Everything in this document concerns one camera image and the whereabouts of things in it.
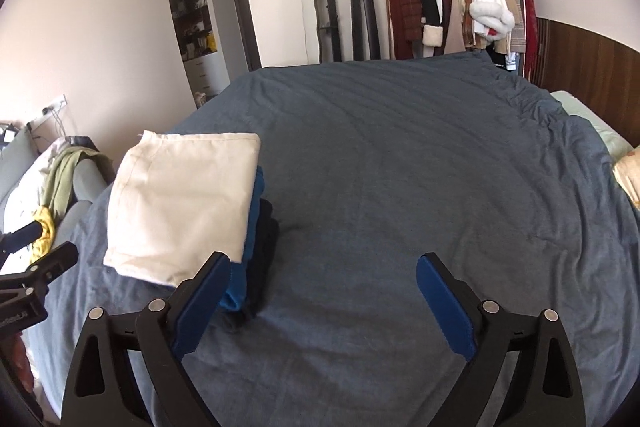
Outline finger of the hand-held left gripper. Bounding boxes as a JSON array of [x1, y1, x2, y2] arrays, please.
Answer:
[[0, 222, 43, 258], [0, 242, 79, 295]]

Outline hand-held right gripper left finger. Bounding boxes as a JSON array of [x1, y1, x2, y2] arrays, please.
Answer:
[[60, 251, 232, 427]]

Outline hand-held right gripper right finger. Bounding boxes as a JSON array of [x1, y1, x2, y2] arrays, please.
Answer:
[[416, 252, 586, 427]]

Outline cream pants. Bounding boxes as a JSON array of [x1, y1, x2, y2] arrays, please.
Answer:
[[103, 130, 262, 288]]

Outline person's left forearm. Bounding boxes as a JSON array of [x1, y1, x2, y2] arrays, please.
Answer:
[[0, 332, 38, 408]]

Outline yellow crumpled cloth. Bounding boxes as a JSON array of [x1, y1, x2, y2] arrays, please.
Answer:
[[31, 206, 56, 265]]

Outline blue folded cloth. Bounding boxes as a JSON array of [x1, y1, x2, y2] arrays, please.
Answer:
[[220, 167, 266, 313]]

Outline green cloth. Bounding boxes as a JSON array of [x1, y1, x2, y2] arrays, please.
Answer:
[[42, 147, 101, 220]]

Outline navy folded cloth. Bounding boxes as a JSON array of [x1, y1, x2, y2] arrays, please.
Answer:
[[222, 199, 281, 333]]

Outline grey-blue bed duvet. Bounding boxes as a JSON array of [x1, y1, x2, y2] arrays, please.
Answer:
[[25, 51, 640, 427]]

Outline cream leaf-print pillow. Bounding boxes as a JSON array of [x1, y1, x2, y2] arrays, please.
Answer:
[[612, 147, 640, 208]]

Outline pale green pillow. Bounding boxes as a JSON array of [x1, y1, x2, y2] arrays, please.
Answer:
[[550, 90, 636, 158]]

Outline brown wooden headboard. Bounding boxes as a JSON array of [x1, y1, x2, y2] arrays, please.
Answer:
[[535, 18, 640, 148]]

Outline dark wooden door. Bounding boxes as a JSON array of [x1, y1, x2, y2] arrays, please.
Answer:
[[227, 0, 263, 72]]

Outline white plush scarf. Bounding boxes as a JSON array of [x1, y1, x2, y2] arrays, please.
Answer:
[[469, 1, 516, 38]]

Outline black tower fan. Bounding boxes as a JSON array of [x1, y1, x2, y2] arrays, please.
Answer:
[[349, 0, 382, 62]]

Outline black coat stand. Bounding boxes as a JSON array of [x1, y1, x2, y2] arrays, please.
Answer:
[[312, 0, 343, 62]]

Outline row of hanging clothes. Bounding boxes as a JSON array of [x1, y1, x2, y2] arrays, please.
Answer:
[[385, 0, 540, 80]]

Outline white wall power strip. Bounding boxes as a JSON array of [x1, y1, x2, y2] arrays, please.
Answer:
[[27, 94, 68, 130]]

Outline arched wall shelf niche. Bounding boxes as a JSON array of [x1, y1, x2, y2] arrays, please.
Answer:
[[164, 0, 232, 110]]

